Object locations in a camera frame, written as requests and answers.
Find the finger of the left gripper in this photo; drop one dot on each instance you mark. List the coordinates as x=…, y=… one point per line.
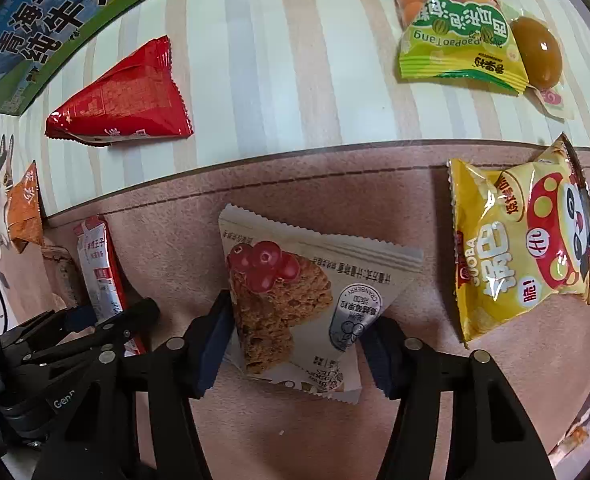
x=55, y=341

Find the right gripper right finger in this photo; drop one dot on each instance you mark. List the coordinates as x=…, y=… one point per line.
x=492, y=437

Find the brown jelly cup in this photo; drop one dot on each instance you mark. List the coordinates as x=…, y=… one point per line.
x=543, y=61

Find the red white stick packet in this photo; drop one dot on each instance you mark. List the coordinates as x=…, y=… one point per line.
x=99, y=267

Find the cardboard milk box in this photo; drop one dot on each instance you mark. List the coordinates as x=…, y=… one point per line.
x=50, y=25

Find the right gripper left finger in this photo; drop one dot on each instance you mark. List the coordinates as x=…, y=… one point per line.
x=131, y=418

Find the cat print blanket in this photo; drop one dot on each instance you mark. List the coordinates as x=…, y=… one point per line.
x=298, y=116

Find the green bubble gum bag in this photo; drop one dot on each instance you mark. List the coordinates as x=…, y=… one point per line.
x=459, y=39

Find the cranberry cake packet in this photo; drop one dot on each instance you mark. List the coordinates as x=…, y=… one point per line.
x=302, y=299

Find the orange snack bag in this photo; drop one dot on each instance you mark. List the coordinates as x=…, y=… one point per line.
x=24, y=215

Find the red triangular snack packet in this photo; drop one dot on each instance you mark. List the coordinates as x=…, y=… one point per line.
x=136, y=100

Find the yellow panda snack bag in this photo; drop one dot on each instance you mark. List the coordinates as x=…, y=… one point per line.
x=522, y=234

